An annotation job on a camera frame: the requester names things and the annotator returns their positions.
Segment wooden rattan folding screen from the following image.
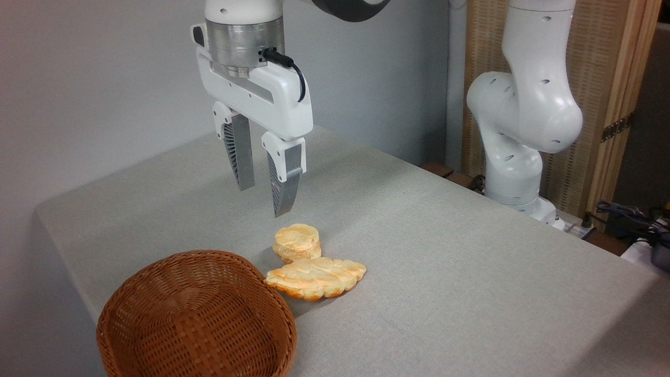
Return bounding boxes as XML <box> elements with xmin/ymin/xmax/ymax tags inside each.
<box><xmin>462</xmin><ymin>0</ymin><xmax>663</xmax><ymax>215</ymax></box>

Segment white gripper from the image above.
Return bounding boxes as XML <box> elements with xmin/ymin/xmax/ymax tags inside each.
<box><xmin>191</xmin><ymin>23</ymin><xmax>314</xmax><ymax>218</ymax></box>

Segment black cable bundle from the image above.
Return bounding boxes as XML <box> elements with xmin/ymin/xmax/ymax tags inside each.
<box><xmin>596</xmin><ymin>201</ymin><xmax>670</xmax><ymax>247</ymax></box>

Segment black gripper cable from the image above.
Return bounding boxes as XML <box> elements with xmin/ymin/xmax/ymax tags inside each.
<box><xmin>262</xmin><ymin>48</ymin><xmax>307</xmax><ymax>103</ymax></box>

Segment metal screen hinge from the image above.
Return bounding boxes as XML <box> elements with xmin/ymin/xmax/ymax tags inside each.
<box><xmin>601</xmin><ymin>113</ymin><xmax>634</xmax><ymax>143</ymax></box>

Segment long braided bread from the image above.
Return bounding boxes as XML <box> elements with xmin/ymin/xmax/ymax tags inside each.
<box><xmin>264</xmin><ymin>257</ymin><xmax>367</xmax><ymax>302</ymax></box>

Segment round bread roll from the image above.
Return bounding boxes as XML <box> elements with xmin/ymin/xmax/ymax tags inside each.
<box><xmin>273</xmin><ymin>224</ymin><xmax>322</xmax><ymax>264</ymax></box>

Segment brown woven wicker basket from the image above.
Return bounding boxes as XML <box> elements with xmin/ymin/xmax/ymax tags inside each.
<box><xmin>96</xmin><ymin>250</ymin><xmax>297</xmax><ymax>377</ymax></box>

